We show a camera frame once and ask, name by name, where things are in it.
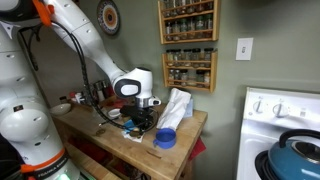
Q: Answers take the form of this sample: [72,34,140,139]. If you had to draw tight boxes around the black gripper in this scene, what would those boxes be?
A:
[119,105,155,136]

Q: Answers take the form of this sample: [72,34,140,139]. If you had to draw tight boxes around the blue plastic bowl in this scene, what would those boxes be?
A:
[152,128,178,150]

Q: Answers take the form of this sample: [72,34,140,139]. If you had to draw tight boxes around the black grinder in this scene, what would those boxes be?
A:
[101,79,111,98]

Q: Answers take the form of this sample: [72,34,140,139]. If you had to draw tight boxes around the steel grinder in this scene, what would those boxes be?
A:
[94,80,105,101]

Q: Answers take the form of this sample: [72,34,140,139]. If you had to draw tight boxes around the red cloth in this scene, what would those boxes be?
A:
[188,136,208,163]

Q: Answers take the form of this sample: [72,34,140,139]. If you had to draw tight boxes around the white spice shaker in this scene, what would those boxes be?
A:
[75,92,86,104]

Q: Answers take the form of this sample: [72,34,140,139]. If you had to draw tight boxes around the jar with red lid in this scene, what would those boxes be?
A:
[68,92,78,104]

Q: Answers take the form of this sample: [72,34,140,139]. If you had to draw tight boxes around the glass spice jar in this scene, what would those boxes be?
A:
[191,47,202,63]
[182,48,192,63]
[174,48,183,63]
[203,47,214,62]
[165,49,175,63]

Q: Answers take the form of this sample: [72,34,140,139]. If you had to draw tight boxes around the white bowl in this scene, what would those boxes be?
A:
[49,102,73,117]

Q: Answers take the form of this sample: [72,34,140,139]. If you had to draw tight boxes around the small wooden spice rack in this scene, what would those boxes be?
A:
[161,49,218,93]

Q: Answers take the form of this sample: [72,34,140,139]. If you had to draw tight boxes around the white stove knob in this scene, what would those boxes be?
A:
[272,101,290,118]
[252,97,267,114]

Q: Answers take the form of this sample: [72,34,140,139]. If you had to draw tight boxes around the tall wooden spice rack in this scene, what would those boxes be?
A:
[157,0,221,45]

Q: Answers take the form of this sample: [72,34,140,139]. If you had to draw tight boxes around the white stove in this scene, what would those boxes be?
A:
[236,86,320,180]

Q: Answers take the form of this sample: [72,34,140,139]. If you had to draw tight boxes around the teal kettle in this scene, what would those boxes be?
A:
[254,128,320,180]

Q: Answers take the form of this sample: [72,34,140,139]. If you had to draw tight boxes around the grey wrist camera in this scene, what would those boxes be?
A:
[146,96,162,108]

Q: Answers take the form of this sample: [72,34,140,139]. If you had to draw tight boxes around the black handled utensil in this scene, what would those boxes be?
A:
[98,118,116,127]

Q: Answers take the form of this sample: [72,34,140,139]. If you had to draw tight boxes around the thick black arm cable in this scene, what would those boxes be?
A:
[49,20,160,134]

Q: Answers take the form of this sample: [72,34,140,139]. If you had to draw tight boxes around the decorative wall plate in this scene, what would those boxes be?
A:
[96,0,121,36]

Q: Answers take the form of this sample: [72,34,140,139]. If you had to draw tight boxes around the white light switch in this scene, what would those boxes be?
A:
[235,36,254,61]

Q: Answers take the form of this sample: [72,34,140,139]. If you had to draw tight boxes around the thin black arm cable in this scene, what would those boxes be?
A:
[18,23,43,71]

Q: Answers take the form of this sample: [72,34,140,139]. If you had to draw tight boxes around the orange cable clip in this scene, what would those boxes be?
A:
[31,0,56,28]

